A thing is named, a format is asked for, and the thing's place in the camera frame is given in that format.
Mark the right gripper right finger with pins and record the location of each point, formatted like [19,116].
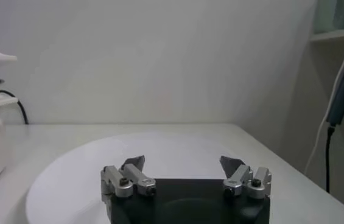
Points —
[252,182]

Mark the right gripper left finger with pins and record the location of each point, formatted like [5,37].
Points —
[120,182]

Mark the white round plate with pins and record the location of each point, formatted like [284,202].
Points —
[159,152]

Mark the white shelf desk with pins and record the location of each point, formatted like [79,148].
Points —
[333,35]

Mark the mint green appliance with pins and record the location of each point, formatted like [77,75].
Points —
[339,15]

